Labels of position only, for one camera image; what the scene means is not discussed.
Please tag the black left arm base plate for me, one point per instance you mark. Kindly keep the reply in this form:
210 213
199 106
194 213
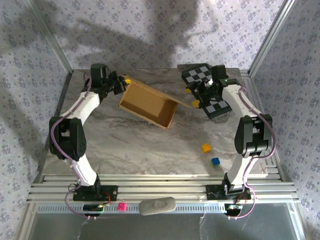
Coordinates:
110 192

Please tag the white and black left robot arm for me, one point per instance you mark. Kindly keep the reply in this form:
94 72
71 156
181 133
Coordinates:
80 105

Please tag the aluminium frame post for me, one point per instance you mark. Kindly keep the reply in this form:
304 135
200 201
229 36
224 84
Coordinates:
51 35
271 35

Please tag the aluminium mounting rails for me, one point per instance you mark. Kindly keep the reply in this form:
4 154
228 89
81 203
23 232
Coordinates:
162 187

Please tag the black and grey chessboard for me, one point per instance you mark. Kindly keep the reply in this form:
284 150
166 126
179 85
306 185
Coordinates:
197 73

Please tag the brown cardboard paper box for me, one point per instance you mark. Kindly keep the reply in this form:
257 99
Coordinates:
147 102

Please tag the grey oval stone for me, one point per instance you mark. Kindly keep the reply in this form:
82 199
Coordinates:
157 206

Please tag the grey metal sheet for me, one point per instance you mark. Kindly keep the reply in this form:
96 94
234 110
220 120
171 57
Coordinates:
150 227

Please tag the blue toy brick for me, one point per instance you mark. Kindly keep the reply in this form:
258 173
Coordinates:
215 161

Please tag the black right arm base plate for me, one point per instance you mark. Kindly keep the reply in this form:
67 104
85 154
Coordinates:
212 192

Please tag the yellow toy brick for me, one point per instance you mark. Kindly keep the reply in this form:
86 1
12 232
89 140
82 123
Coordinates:
206 147

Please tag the pink toy brick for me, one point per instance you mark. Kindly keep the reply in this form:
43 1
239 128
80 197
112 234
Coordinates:
122 207

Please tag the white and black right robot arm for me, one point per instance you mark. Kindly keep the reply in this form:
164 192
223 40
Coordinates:
252 135

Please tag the aluminium side rail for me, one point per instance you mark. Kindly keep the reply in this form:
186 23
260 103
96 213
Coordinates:
275 172

